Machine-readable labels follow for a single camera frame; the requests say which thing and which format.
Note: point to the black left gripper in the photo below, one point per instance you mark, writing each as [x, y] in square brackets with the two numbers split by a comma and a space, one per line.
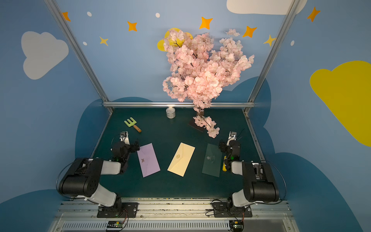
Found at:
[132, 146]

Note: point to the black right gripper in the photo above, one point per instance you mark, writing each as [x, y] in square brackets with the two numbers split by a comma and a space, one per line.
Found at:
[224, 146]

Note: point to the dark green envelope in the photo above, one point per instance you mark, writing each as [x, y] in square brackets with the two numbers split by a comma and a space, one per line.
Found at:
[212, 161]

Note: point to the purple envelope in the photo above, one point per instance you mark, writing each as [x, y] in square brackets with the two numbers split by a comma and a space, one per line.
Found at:
[148, 160]

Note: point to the cream yellow envelope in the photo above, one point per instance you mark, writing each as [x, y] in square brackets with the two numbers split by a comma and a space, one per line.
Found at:
[181, 159]

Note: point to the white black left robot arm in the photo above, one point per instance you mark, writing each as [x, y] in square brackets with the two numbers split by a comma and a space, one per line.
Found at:
[82, 179]

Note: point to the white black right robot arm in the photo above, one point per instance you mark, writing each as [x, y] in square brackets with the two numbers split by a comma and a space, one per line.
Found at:
[259, 185]

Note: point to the silver tin can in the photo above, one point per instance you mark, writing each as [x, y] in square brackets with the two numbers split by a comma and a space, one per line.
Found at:
[170, 112]

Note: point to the right green circuit board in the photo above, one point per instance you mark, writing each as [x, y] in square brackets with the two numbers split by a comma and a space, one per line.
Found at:
[236, 226]

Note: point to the green circuit board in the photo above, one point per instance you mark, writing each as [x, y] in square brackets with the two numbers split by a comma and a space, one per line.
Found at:
[236, 226]
[115, 225]

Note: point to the left green circuit board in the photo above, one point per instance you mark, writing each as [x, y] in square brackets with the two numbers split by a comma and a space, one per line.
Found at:
[115, 225]

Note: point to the pink cherry blossom tree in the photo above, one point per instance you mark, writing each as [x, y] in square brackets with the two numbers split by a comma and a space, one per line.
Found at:
[199, 73]

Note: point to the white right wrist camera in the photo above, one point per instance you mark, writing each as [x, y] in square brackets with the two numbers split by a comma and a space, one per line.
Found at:
[232, 137]

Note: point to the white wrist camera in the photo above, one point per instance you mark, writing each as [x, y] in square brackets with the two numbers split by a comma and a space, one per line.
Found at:
[232, 137]
[123, 136]

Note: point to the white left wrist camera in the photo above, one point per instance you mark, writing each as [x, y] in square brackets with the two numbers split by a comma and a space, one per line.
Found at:
[123, 136]

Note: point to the yellow-green garden fork wooden handle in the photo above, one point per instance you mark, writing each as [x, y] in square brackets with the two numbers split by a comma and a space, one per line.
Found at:
[131, 122]

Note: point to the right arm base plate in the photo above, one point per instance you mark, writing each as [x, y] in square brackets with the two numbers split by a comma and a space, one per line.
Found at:
[224, 210]

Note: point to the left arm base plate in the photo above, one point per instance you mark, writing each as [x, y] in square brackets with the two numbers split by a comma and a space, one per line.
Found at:
[121, 210]

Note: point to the aluminium front mounting rail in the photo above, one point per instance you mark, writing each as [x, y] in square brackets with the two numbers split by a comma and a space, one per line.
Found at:
[173, 215]

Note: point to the right aluminium frame post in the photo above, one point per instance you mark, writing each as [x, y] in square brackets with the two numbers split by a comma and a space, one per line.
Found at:
[289, 18]

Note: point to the aluminium frame post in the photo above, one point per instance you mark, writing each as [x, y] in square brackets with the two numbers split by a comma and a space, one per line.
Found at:
[65, 28]
[289, 18]

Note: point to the left aluminium frame post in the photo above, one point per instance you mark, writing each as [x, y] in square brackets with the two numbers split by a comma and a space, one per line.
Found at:
[65, 28]

